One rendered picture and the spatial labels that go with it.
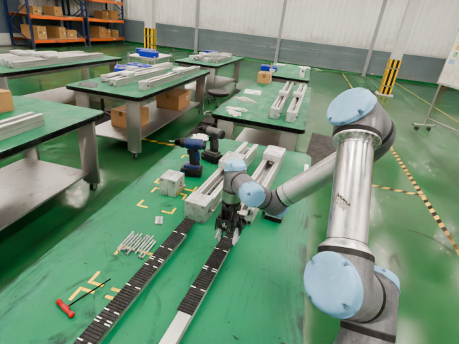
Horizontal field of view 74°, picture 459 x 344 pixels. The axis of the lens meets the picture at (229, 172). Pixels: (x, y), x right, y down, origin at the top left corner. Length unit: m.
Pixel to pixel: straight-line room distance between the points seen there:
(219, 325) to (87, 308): 0.40
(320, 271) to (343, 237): 0.09
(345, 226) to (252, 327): 0.47
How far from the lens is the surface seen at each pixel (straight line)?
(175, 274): 1.13
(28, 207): 2.67
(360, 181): 0.73
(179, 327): 0.96
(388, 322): 0.80
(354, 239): 0.69
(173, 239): 1.21
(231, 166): 1.00
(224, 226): 1.12
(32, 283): 1.20
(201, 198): 1.35
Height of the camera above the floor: 1.58
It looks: 26 degrees down
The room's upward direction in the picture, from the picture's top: 7 degrees clockwise
